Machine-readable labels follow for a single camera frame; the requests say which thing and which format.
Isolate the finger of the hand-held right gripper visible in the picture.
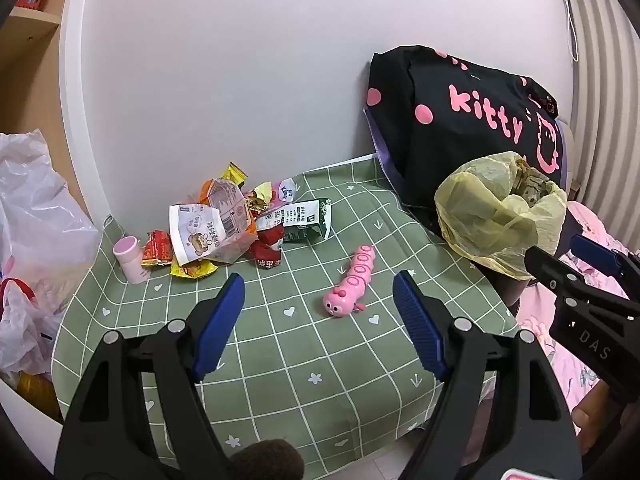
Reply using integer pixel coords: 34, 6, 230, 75
570, 234, 640, 302
524, 246, 587, 294

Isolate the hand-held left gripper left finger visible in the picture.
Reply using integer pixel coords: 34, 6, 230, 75
54, 272, 246, 480

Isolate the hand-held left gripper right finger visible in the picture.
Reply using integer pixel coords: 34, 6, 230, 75
392, 270, 583, 480

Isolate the shiny gold snack wrapper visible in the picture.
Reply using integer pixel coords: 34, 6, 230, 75
169, 259, 221, 279

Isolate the yellow plastic bag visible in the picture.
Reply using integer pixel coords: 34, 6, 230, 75
434, 151, 568, 281

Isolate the white bear print snack bag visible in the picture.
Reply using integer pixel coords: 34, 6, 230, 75
167, 203, 258, 266

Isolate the red yellow snack wrapper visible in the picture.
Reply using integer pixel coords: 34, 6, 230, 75
141, 230, 174, 267

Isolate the white blue snack packet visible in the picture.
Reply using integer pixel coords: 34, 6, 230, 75
256, 201, 287, 234

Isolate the orange snack bag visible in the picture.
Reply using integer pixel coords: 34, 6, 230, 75
200, 177, 258, 247

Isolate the small gold red wrapper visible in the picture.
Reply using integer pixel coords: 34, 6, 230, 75
246, 182, 274, 212

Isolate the green white milk carton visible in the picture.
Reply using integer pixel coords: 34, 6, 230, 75
282, 197, 333, 244

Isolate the white pink snack packet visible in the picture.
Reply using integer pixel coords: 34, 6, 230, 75
276, 178, 302, 207

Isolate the small yellow orange wrapper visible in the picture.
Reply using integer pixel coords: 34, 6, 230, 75
220, 161, 249, 187

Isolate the pink printed blanket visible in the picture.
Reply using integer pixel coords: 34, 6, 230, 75
515, 200, 640, 436

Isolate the pink caterpillar toy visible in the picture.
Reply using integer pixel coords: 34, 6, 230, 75
322, 245, 378, 317

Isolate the green checked tablecloth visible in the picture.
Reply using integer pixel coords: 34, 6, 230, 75
50, 152, 521, 467

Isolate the pink cylindrical container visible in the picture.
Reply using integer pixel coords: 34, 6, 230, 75
112, 236, 151, 285

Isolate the dark brown fuzzy object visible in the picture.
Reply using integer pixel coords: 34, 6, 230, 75
230, 439, 305, 480

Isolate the striped curtain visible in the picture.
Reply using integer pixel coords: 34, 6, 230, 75
564, 0, 640, 253

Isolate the black pink-dotted bag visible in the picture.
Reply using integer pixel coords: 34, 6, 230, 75
367, 46, 565, 211

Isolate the golden yellow packet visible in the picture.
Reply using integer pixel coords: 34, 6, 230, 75
15, 370, 64, 422

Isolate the white plastic bag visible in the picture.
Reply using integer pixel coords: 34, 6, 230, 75
0, 130, 101, 377

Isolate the wooden shelf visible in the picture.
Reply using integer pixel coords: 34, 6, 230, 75
0, 0, 77, 136

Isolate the white cable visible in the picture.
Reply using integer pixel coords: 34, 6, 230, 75
561, 0, 582, 63

